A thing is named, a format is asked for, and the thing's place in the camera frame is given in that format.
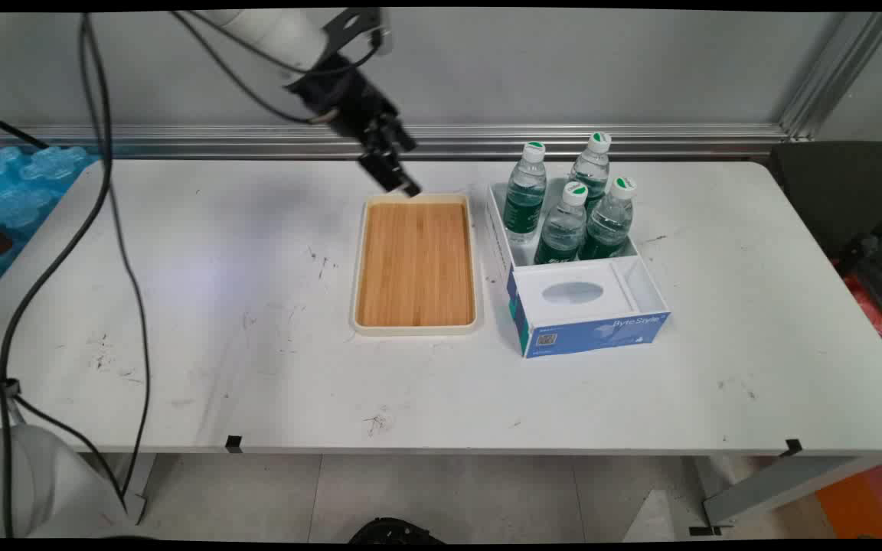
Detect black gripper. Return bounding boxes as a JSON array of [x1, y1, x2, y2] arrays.
[[286, 54, 423, 198]]

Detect clear water bottle green label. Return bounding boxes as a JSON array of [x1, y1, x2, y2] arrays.
[[502, 142, 548, 246], [570, 132, 613, 206], [534, 181, 590, 266], [579, 176, 638, 261]]

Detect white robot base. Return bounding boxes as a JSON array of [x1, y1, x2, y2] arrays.
[[0, 425, 152, 540]]

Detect bamboo tray with cream rim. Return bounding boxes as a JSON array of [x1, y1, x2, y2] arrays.
[[349, 193, 480, 337]]

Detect blue and white tissue box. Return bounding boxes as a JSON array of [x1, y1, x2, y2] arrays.
[[507, 259, 671, 360]]

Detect white compartment storage box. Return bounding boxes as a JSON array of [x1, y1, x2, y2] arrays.
[[485, 178, 671, 316]]

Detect black round floor object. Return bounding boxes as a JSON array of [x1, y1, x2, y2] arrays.
[[348, 518, 443, 546]]

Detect red bag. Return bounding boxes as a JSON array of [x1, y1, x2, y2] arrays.
[[835, 260, 882, 357]]

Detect grey table leg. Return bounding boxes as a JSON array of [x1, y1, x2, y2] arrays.
[[690, 455, 882, 536]]

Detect orange box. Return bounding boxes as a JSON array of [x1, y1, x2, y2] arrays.
[[815, 458, 882, 540]]

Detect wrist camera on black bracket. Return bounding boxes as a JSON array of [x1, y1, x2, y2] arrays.
[[322, 8, 395, 59]]

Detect horizontal aluminium frame rail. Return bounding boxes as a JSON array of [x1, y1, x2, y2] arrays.
[[0, 122, 794, 160]]

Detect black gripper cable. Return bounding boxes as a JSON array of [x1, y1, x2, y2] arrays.
[[171, 11, 381, 125]]

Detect thin black cable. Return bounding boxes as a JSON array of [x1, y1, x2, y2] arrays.
[[77, 14, 152, 500]]

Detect thick black cable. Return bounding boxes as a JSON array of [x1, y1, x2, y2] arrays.
[[0, 14, 114, 538]]

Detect slanted aluminium frame post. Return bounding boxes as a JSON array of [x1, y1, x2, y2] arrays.
[[778, 11, 882, 141]]

